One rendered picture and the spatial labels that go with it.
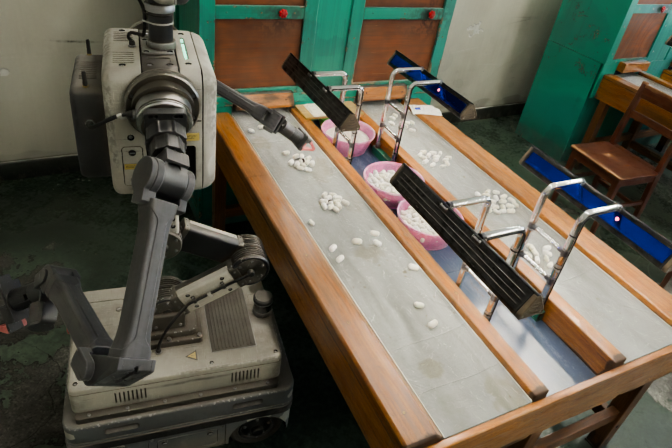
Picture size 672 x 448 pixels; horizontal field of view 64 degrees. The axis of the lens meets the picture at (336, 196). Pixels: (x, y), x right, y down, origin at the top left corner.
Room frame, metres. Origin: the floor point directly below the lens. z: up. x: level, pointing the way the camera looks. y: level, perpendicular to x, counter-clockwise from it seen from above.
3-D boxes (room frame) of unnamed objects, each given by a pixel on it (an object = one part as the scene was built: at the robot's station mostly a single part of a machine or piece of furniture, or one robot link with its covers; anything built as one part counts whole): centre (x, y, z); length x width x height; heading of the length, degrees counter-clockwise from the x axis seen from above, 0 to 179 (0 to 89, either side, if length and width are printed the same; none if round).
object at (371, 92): (2.76, -0.16, 0.83); 0.30 x 0.06 x 0.07; 121
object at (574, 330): (1.92, -0.46, 0.71); 1.81 x 0.05 x 0.11; 31
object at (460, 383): (1.66, -0.03, 0.73); 1.81 x 0.30 x 0.02; 31
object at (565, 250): (1.48, -0.77, 0.90); 0.20 x 0.19 x 0.45; 31
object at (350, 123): (2.06, 0.15, 1.08); 0.62 x 0.08 x 0.07; 31
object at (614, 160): (3.21, -1.77, 0.45); 0.44 x 0.43 x 0.91; 28
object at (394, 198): (1.98, -0.23, 0.72); 0.27 x 0.27 x 0.10
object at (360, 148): (2.35, -0.01, 0.72); 0.27 x 0.27 x 0.10
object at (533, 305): (1.23, -0.35, 1.08); 0.62 x 0.08 x 0.07; 31
